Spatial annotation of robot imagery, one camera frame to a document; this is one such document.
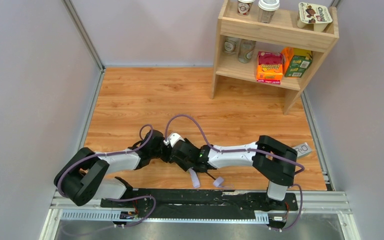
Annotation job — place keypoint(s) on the glass jar left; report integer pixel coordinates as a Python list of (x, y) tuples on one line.
[(230, 45)]

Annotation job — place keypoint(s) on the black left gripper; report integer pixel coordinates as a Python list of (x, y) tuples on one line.
[(162, 150)]

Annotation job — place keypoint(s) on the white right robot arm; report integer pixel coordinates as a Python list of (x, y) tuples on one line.
[(272, 158)]

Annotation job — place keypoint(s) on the wooden shelf unit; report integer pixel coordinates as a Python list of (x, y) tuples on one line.
[(282, 31)]

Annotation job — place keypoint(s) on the glass jar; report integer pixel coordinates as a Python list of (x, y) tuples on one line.
[(246, 50), (230, 45)]

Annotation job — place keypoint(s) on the lavender folding umbrella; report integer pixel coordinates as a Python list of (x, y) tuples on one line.
[(218, 182)]

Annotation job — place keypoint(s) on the paper cup red print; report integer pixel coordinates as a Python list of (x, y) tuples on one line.
[(244, 7)]

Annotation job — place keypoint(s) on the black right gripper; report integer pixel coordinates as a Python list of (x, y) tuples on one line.
[(186, 155)]

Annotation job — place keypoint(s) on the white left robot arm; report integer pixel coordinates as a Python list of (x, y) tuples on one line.
[(83, 177)]

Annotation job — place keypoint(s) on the Chobani yogurt pack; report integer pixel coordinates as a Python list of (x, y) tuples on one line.
[(315, 15)]

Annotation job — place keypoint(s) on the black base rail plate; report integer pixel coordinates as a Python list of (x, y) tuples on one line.
[(208, 204)]

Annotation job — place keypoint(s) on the orange pink snack box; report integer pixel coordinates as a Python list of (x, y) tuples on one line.
[(269, 67)]

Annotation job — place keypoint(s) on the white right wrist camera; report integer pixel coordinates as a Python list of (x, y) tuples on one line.
[(172, 139)]

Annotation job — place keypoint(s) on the clear cup white lid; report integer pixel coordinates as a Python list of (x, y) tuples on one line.
[(267, 9)]

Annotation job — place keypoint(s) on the green orange carton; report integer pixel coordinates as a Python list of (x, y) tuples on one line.
[(296, 61)]

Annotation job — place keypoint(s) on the glass jar right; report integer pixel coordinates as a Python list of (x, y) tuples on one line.
[(246, 50)]

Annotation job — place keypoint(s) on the white R&O box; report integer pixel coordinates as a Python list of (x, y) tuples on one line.
[(302, 150)]

